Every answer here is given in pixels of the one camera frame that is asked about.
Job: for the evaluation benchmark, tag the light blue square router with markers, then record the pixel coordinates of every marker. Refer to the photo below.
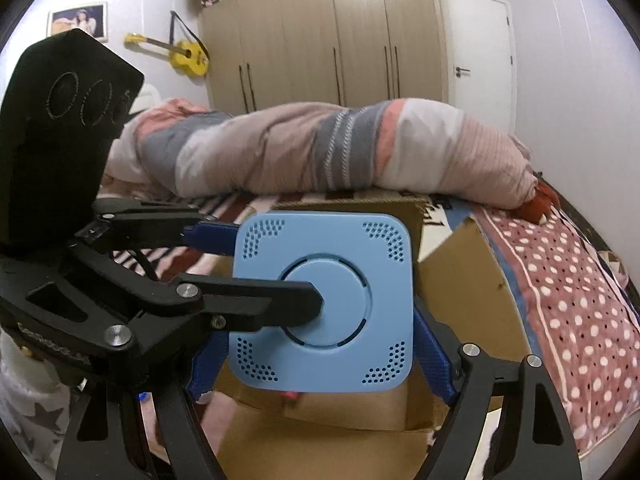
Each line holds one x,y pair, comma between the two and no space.
350,355

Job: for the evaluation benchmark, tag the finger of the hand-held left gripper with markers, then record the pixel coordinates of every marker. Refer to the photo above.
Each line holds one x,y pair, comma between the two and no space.
280,305
212,236

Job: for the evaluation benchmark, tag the white door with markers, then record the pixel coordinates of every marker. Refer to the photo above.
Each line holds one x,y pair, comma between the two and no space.
477,55

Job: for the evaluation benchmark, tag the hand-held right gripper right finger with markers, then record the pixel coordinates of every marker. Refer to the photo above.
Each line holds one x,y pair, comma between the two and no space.
434,355

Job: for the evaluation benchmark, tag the rolled pink grey striped duvet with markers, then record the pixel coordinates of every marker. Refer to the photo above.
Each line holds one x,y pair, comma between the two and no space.
280,150

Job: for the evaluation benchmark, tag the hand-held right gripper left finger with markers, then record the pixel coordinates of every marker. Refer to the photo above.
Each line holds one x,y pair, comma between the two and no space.
206,366

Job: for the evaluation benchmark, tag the red polka dot bedsheet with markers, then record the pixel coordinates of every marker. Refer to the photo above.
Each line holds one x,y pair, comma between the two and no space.
565,310

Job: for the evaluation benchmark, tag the brown cardboard box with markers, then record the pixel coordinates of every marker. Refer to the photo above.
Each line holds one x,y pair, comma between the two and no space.
460,285

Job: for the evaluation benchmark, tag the beige wooden wardrobe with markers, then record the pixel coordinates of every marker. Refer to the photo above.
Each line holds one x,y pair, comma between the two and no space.
310,35

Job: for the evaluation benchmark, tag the orange plush toy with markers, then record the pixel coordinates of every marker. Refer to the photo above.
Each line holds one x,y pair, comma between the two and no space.
542,202

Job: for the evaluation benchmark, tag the wall poster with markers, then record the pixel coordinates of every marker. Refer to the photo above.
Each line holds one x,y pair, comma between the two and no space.
77,20

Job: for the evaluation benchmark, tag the white pillow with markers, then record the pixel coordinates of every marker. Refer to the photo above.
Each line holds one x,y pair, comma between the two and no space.
147,100

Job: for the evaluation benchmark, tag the yellow guitar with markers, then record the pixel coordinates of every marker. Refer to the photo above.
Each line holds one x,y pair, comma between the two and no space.
187,57

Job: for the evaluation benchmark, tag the white star print clothing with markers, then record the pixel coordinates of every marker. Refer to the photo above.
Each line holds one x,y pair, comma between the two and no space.
30,410

